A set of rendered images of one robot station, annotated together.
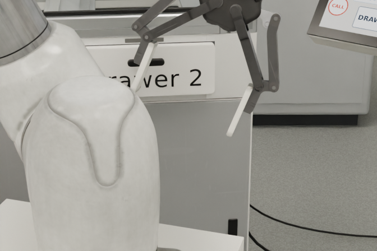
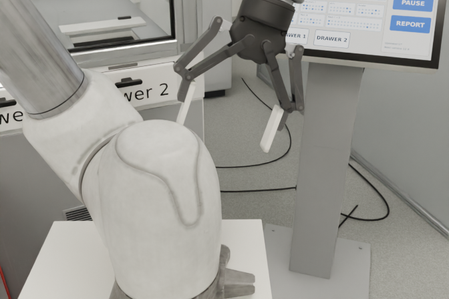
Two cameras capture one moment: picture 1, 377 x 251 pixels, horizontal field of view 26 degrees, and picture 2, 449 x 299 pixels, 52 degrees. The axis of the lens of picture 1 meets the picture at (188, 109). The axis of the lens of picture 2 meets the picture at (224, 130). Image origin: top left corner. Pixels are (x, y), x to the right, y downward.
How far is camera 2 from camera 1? 0.45 m
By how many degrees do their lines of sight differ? 17
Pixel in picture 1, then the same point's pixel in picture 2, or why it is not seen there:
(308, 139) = not seen: hidden behind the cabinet
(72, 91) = (139, 140)
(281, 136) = not seen: hidden behind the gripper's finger
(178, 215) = not seen: hidden behind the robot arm
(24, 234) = (84, 255)
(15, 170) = (33, 177)
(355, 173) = (233, 126)
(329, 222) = (227, 160)
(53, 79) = (101, 125)
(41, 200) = (126, 247)
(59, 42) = (99, 89)
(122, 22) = (104, 55)
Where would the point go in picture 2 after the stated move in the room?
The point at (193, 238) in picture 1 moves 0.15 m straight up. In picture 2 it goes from (224, 228) to (224, 159)
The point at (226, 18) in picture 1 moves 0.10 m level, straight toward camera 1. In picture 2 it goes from (258, 53) to (284, 80)
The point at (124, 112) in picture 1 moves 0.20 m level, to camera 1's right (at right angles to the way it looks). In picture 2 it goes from (196, 154) to (339, 130)
